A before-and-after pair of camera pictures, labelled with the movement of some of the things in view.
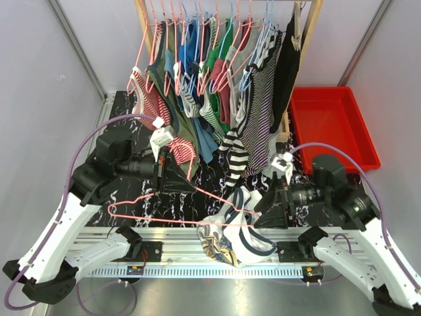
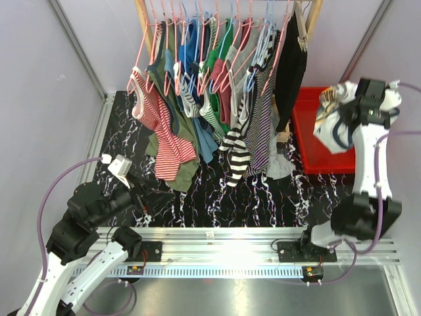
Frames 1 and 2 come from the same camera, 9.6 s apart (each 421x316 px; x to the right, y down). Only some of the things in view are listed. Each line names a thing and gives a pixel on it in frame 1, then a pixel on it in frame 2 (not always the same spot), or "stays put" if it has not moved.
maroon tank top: x=219 y=79 stays put
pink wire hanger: x=191 y=182 to x=271 y=71
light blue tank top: x=205 y=141 stays put
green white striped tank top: x=205 y=113 stays put
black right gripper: x=275 y=204 to x=344 y=106
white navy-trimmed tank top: x=229 y=234 to x=334 y=131
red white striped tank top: x=150 y=101 stays put
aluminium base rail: x=179 y=253 stays put
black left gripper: x=175 y=172 to x=154 y=201
